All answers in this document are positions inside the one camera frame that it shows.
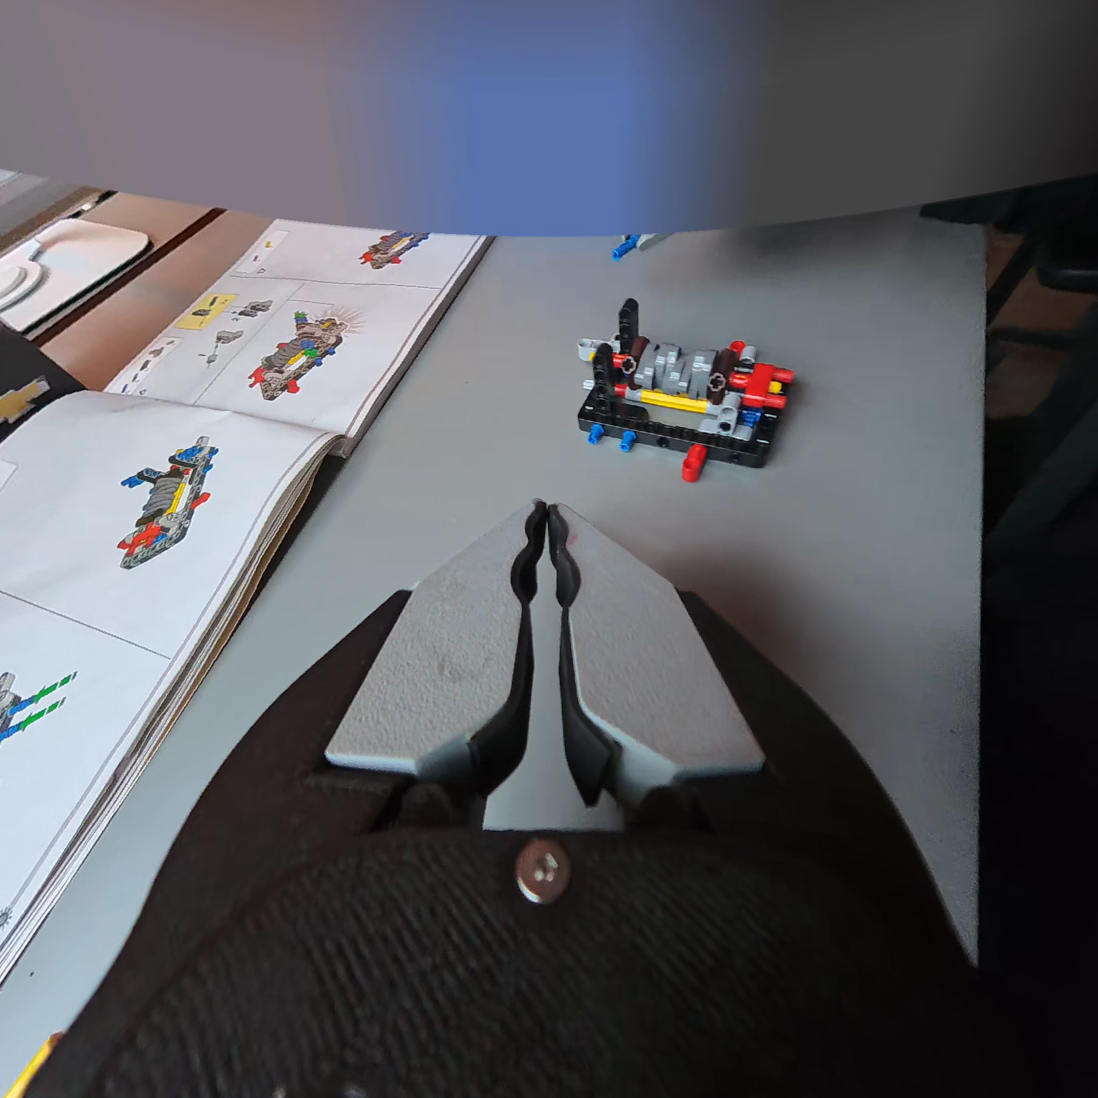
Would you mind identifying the black chair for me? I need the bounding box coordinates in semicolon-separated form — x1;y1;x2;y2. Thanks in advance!
987;192;1098;421

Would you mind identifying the black frame lego model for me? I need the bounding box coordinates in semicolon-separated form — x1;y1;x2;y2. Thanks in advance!
578;297;798;485

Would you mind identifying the lego instruction booklet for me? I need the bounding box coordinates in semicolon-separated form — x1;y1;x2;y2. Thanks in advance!
0;218;495;978

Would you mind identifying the white monitor stand base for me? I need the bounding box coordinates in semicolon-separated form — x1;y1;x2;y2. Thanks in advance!
0;218;157;336

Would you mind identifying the black lego set box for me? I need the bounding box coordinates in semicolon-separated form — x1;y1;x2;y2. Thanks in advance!
0;331;77;443

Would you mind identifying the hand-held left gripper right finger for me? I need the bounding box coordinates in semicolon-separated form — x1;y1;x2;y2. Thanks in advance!
549;502;766;808

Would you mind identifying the yellow lego piece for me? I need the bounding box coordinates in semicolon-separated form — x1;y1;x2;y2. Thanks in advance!
0;1033;68;1098

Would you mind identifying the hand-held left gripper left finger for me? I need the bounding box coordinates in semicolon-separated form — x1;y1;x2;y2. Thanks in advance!
323;501;551;801

